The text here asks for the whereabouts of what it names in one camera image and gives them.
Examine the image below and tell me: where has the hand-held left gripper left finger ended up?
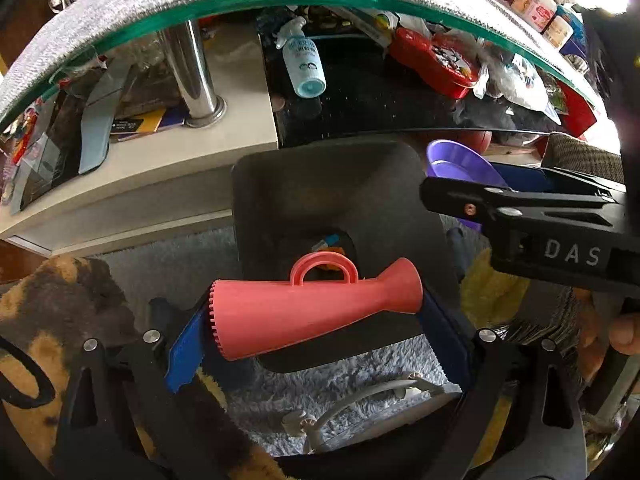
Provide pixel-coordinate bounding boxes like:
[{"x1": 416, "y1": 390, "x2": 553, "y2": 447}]
[{"x1": 50, "y1": 297, "x2": 236, "y2": 480}]

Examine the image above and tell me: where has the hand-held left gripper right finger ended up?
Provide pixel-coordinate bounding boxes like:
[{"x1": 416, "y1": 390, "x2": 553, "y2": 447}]
[{"x1": 417, "y1": 290, "x2": 588, "y2": 480}]

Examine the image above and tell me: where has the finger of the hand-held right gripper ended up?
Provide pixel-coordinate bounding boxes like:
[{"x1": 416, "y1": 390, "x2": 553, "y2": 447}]
[
  {"x1": 420, "y1": 176, "x2": 627, "y2": 235},
  {"x1": 492, "y1": 162, "x2": 627, "y2": 196}
]

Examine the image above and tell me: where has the pink toy megaphone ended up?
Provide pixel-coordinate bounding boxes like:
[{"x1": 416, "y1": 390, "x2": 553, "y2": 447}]
[{"x1": 209, "y1": 252, "x2": 426, "y2": 362}]

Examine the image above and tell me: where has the black trash bin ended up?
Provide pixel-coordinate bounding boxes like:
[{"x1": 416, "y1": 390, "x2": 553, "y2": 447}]
[{"x1": 231, "y1": 140, "x2": 463, "y2": 375}]

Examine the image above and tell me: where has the person's right hand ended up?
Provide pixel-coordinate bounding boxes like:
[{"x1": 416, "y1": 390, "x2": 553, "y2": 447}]
[{"x1": 575, "y1": 290, "x2": 640, "y2": 383}]

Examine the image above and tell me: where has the purple plastic bowl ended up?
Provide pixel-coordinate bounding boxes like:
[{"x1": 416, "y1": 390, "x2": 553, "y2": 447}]
[{"x1": 426, "y1": 139, "x2": 512, "y2": 235}]

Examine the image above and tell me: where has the brown woven cushion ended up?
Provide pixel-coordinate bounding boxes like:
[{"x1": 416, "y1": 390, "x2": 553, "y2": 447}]
[{"x1": 542, "y1": 132, "x2": 626, "y2": 186}]

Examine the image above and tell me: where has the yellow plush cloth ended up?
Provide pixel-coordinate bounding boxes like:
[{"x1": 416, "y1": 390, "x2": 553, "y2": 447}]
[{"x1": 460, "y1": 250, "x2": 531, "y2": 331}]

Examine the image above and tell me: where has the clear plastic bag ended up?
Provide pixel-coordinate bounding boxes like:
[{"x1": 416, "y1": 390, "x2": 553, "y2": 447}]
[{"x1": 472, "y1": 40, "x2": 563, "y2": 123}]

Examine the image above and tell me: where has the black glossy table shelf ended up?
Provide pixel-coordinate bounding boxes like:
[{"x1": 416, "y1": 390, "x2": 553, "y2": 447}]
[{"x1": 260, "y1": 35, "x2": 566, "y2": 148}]

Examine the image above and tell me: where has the colourful wrapper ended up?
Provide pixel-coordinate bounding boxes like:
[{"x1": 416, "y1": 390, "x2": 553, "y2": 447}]
[{"x1": 310, "y1": 232, "x2": 351, "y2": 273}]

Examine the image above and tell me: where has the white pink labelled canister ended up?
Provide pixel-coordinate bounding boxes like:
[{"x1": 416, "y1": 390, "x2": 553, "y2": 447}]
[
  {"x1": 511, "y1": 0, "x2": 557, "y2": 31},
  {"x1": 542, "y1": 15, "x2": 575, "y2": 50}
]

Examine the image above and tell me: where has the brown patterned blanket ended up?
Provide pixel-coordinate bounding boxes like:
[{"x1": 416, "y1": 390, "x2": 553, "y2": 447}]
[{"x1": 0, "y1": 255, "x2": 281, "y2": 480}]

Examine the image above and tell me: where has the white table shelf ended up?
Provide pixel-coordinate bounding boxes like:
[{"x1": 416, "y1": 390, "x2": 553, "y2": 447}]
[{"x1": 0, "y1": 20, "x2": 281, "y2": 256}]

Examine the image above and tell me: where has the light blue spray bottle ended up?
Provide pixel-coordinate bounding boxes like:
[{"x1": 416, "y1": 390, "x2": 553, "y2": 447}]
[{"x1": 274, "y1": 16, "x2": 327, "y2": 100}]

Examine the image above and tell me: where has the dark notebook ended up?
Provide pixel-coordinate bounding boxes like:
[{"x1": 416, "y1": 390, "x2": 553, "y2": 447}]
[{"x1": 111, "y1": 107, "x2": 186, "y2": 142}]

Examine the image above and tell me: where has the grey-blue plastic strip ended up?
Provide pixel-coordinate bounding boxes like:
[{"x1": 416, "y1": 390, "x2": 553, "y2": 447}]
[{"x1": 77, "y1": 67, "x2": 136, "y2": 176}]

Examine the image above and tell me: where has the chrome table leg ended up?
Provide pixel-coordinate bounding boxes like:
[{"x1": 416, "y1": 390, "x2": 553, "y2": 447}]
[{"x1": 159, "y1": 19, "x2": 227, "y2": 128}]

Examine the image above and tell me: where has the grey table mat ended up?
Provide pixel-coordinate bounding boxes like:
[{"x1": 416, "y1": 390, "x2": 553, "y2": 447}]
[{"x1": 0, "y1": 0, "x2": 601, "y2": 116}]

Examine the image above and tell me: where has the white wire handle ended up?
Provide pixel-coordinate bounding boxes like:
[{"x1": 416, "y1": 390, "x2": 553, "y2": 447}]
[{"x1": 282, "y1": 372, "x2": 451, "y2": 453}]

